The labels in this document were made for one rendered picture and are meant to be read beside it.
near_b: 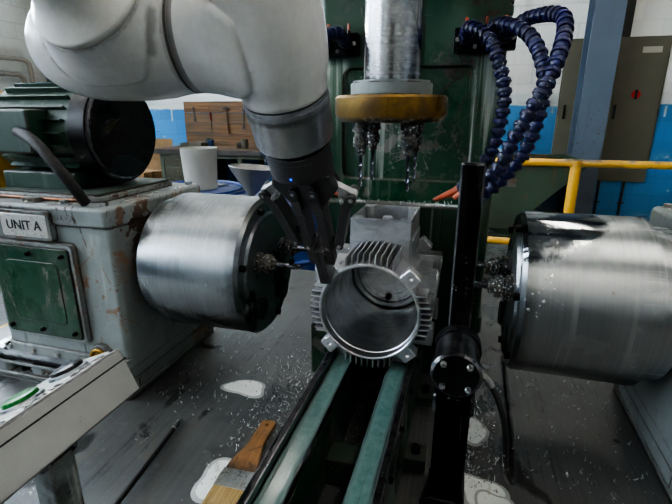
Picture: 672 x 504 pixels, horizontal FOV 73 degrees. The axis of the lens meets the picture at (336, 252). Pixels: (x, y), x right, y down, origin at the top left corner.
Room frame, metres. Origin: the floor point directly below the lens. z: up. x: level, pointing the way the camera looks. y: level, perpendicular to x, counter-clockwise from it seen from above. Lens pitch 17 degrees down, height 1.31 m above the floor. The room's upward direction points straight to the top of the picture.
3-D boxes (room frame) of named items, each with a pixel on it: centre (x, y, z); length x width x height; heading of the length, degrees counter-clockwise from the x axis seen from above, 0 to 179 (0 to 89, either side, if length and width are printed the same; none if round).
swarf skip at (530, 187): (4.85, -1.91, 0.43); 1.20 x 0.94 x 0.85; 77
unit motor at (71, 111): (0.88, 0.54, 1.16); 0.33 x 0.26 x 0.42; 74
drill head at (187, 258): (0.83, 0.26, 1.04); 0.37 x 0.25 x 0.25; 74
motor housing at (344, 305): (0.73, -0.08, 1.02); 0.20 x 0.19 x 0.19; 164
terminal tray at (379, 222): (0.77, -0.09, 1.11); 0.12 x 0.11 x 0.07; 164
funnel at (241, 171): (2.29, 0.41, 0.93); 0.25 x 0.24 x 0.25; 165
